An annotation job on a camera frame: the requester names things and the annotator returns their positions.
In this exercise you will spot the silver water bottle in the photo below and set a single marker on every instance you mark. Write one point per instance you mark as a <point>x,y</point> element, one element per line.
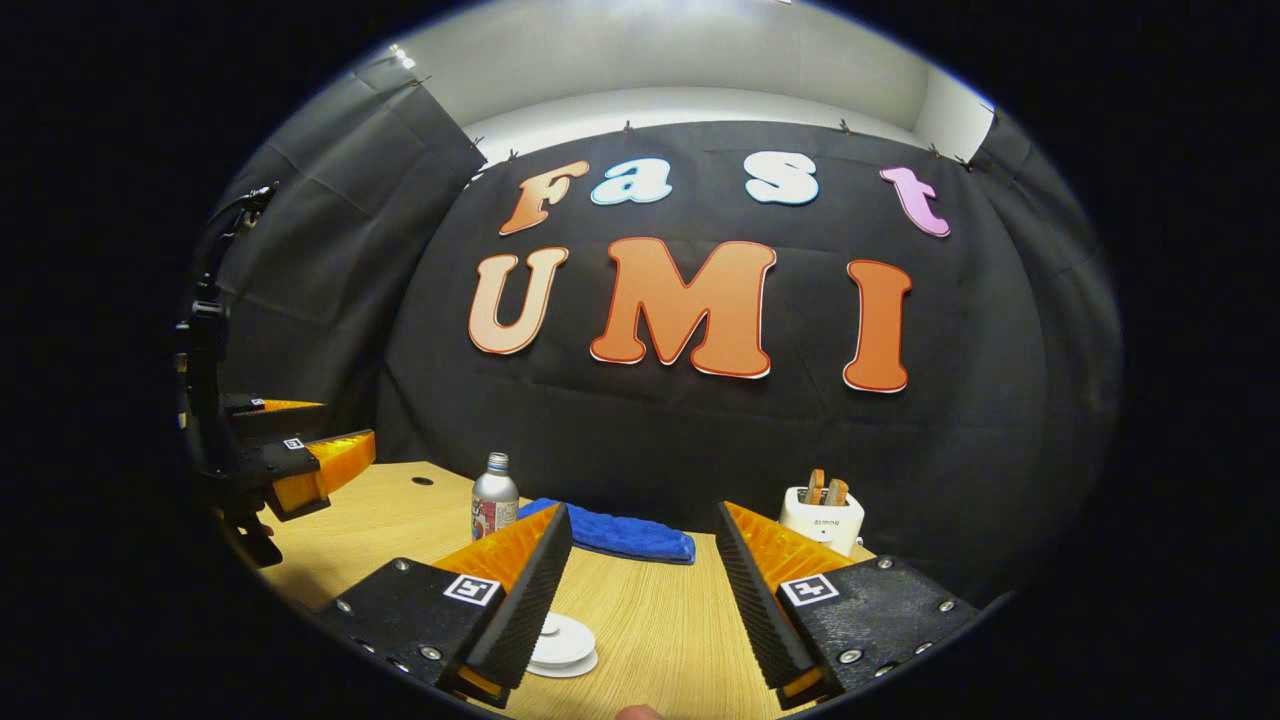
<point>494,500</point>

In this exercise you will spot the white toaster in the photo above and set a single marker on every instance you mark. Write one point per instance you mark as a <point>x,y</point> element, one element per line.
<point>825,525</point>

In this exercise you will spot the toasted bread slice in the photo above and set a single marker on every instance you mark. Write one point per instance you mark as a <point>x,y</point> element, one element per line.
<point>837,492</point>
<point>816,486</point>

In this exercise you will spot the white saucer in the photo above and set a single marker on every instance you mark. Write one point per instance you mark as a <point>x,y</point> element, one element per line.
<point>562,673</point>

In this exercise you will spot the white teacup lid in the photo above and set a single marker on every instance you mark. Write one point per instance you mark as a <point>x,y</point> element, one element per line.
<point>565,635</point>

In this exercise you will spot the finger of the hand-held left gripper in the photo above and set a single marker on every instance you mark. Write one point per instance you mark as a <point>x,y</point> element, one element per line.
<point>320,465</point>
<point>285,418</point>

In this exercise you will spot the blue towel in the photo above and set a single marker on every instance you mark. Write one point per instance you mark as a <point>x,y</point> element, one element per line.
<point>620,535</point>

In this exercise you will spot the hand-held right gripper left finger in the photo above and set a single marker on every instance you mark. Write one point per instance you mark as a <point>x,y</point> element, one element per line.
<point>525,610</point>

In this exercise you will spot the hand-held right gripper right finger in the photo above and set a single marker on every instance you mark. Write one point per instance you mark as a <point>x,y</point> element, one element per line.
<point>760,610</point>

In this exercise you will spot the black backdrop cloth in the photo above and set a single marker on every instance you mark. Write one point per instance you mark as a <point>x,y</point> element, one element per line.
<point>700,430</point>

